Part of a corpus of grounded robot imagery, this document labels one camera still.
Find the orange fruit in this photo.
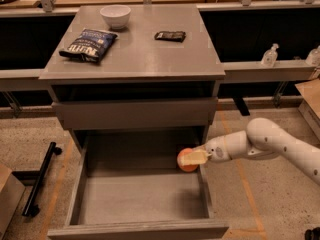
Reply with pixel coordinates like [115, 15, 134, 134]
[176, 148, 199, 173]

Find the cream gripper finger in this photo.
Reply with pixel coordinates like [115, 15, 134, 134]
[179, 149, 210, 166]

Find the cardboard box right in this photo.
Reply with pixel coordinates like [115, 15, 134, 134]
[296, 79, 320, 128]

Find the blue chip bag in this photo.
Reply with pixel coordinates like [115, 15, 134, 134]
[59, 29, 118, 63]

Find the clear sanitizer pump bottle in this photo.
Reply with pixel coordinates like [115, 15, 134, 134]
[261, 43, 279, 67]

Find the closed grey top drawer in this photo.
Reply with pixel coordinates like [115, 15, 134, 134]
[52, 98, 217, 130]

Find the cardboard box left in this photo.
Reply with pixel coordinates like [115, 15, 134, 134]
[0, 164, 25, 240]

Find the grey drawer cabinet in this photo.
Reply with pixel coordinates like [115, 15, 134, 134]
[40, 4, 225, 150]

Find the black snack bar wrapper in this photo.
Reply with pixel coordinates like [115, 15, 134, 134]
[154, 31, 186, 42]

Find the open grey middle drawer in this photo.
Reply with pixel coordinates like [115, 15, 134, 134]
[48, 128, 228, 240]

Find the cardboard box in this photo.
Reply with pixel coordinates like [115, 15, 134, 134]
[0, 164, 25, 240]
[296, 79, 320, 128]

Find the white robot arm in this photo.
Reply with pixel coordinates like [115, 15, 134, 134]
[177, 118, 320, 185]

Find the white ceramic bowl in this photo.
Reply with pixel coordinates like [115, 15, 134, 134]
[100, 5, 131, 30]

